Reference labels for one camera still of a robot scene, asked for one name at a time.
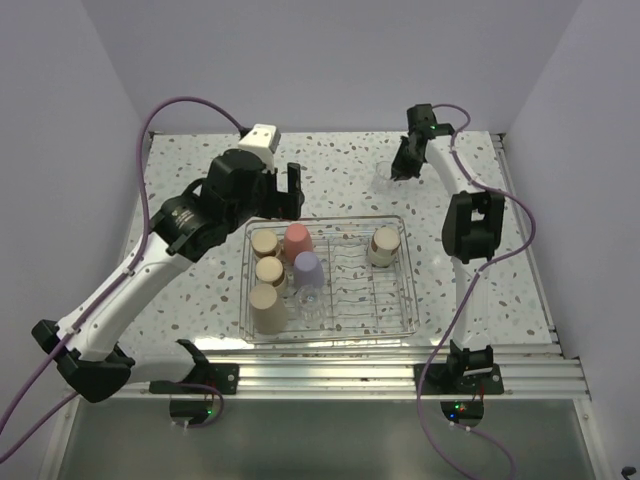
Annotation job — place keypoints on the small clear glass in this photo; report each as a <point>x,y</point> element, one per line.
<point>382,181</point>

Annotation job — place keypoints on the coral red plastic cup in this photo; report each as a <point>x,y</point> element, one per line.
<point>297,239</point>

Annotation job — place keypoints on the steel cork-band cup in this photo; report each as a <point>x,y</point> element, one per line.
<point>265,243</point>
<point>383,248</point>

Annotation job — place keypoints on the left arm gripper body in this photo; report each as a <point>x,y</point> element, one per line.
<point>268,201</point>

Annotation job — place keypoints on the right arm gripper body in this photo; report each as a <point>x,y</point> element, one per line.
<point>408,163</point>

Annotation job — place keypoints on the tall beige cup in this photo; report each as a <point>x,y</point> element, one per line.
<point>268,310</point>

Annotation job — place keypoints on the purple plastic cup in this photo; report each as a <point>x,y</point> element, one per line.
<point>308,271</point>

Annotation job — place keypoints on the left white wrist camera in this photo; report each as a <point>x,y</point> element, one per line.
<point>262,140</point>

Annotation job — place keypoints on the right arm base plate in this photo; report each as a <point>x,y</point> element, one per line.
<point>439,381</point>

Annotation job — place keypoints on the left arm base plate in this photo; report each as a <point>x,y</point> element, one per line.
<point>224,377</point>

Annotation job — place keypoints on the wire dish rack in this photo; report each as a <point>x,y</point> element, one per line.
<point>360,301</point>

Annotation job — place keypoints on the steel cup with cork band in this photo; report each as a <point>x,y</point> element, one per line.
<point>270,270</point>

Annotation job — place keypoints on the aluminium rail frame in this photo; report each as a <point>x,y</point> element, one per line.
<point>540,428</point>

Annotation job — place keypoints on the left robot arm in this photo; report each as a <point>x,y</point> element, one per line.
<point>84,344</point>

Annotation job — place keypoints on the large clear glass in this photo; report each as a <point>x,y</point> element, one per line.
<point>310,304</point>

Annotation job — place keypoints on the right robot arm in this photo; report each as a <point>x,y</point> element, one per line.
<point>471,234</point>

